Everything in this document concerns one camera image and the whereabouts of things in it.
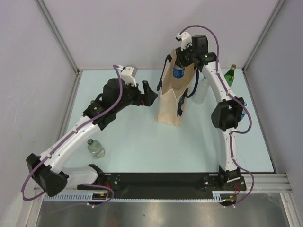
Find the blue slotted cable duct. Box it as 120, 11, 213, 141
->
44, 188, 236, 203

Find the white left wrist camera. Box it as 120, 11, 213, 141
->
118, 65, 138, 87

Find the blue label water bottle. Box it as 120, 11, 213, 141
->
240, 102, 247, 121
173, 64, 185, 79

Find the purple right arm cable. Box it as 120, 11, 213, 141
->
178, 24, 256, 208

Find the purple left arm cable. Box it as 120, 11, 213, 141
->
21, 64, 126, 209

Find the green glass bottle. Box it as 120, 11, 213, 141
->
224, 64, 237, 87

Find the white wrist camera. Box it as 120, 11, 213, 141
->
118, 65, 138, 87
176, 32, 192, 51

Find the right aluminium frame post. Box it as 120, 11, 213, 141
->
242, 0, 287, 71

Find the left aluminium frame post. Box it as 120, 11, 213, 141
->
34, 0, 80, 74

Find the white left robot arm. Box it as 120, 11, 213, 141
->
26, 78, 158, 197

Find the aluminium frame post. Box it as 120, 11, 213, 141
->
34, 0, 80, 74
242, 0, 287, 71

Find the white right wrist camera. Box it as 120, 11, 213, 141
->
176, 32, 192, 51

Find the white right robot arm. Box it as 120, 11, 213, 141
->
176, 32, 244, 190

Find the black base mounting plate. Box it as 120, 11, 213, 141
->
78, 172, 247, 200

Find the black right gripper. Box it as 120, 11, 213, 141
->
175, 43, 196, 68

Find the clear short glass bottle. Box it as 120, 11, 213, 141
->
87, 139, 105, 158

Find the beige canvas tote bag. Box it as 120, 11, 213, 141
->
155, 50, 199, 126

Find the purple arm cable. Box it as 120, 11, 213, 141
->
21, 64, 126, 209
178, 24, 256, 208

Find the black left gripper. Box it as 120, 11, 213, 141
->
114, 79, 157, 113

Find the clear unlabelled water bottle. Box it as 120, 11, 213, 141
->
194, 76, 209, 105

